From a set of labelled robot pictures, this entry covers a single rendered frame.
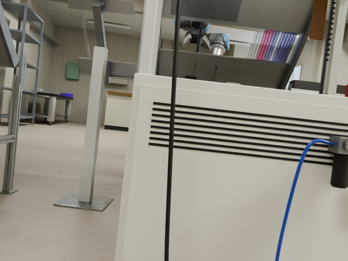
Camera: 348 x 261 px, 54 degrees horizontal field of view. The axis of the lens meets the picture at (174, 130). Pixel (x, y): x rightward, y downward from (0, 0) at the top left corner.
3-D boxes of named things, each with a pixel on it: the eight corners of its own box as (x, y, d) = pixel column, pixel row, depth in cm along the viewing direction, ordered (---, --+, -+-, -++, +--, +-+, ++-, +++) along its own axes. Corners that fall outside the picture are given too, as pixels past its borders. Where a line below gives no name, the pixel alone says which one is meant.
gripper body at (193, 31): (201, 45, 199) (203, 29, 204) (203, 35, 191) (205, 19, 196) (188, 44, 199) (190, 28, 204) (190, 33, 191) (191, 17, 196)
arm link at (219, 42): (194, 101, 237) (213, 40, 258) (215, 103, 232) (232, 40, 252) (190, 92, 227) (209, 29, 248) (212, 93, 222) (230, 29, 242)
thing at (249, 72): (157, 79, 186) (158, 75, 188) (277, 93, 187) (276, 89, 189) (159, 51, 172) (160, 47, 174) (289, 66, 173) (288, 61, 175)
